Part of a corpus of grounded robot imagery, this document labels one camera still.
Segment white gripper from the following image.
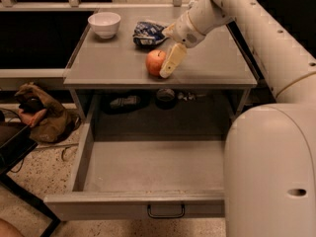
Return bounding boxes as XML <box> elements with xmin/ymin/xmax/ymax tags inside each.
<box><xmin>159</xmin><ymin>12</ymin><xmax>205</xmax><ymax>78</ymax></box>

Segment red apple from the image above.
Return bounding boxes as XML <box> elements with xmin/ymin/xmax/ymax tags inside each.
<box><xmin>145</xmin><ymin>49</ymin><xmax>166</xmax><ymax>76</ymax></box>

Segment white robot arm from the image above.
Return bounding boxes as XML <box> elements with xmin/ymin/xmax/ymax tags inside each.
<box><xmin>160</xmin><ymin>0</ymin><xmax>316</xmax><ymax>237</ymax></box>

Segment grey open top drawer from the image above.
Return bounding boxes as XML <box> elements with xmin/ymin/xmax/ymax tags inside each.
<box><xmin>44</xmin><ymin>107</ymin><xmax>230</xmax><ymax>221</ymax></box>

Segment blue chip bag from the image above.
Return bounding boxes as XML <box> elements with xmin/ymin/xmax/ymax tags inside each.
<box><xmin>132</xmin><ymin>20</ymin><xmax>168</xmax><ymax>47</ymax></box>

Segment black tape roll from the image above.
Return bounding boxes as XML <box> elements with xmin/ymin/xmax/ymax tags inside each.
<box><xmin>155</xmin><ymin>89</ymin><xmax>176</xmax><ymax>110</ymax></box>

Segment grey metal cabinet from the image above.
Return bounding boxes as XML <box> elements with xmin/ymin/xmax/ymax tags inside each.
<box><xmin>64</xmin><ymin>7</ymin><xmax>257</xmax><ymax>123</ymax></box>

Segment white ceramic bowl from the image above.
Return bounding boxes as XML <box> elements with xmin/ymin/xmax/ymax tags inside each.
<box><xmin>88</xmin><ymin>12</ymin><xmax>120</xmax><ymax>39</ymax></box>

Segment brown bag on floor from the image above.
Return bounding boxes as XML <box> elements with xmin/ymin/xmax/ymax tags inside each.
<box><xmin>15</xmin><ymin>83</ymin><xmax>80</xmax><ymax>143</ymax></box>

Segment black chair at left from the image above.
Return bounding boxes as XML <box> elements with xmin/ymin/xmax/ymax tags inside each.
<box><xmin>0</xmin><ymin>115</ymin><xmax>60</xmax><ymax>237</ymax></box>

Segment black drawer handle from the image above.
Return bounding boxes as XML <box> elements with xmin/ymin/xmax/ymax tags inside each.
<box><xmin>147</xmin><ymin>204</ymin><xmax>186</xmax><ymax>219</ymax></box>

